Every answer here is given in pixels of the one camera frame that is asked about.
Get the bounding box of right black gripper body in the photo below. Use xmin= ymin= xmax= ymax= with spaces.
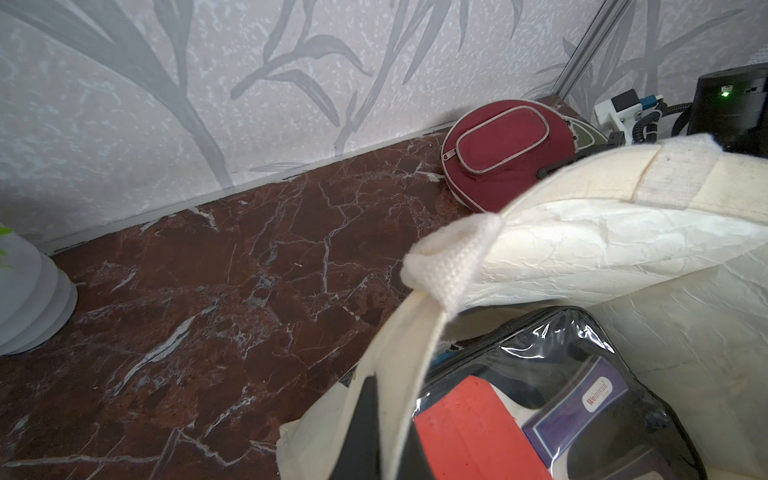
xmin=687 ymin=63 xmax=767 ymax=158

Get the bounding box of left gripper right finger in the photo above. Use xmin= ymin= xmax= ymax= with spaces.
xmin=400 ymin=421 xmax=434 ymax=480

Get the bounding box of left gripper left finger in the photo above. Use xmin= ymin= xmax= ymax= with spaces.
xmin=330 ymin=376 xmax=381 ymax=480

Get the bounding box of olive green paddle case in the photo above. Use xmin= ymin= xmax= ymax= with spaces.
xmin=565 ymin=116 xmax=607 ymax=151

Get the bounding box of clear case red paddle set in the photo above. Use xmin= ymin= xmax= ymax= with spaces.
xmin=341 ymin=305 xmax=709 ymax=480

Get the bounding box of cream canvas tote bag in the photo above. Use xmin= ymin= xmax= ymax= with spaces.
xmin=276 ymin=134 xmax=767 ymax=479

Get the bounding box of maroon paddle case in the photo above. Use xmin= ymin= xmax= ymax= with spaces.
xmin=441 ymin=100 xmax=577 ymax=213

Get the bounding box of potted plant white pot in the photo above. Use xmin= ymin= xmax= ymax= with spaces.
xmin=1 ymin=225 xmax=78 ymax=356

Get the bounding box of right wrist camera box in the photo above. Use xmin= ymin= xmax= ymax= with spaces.
xmin=594 ymin=89 xmax=664 ymax=144

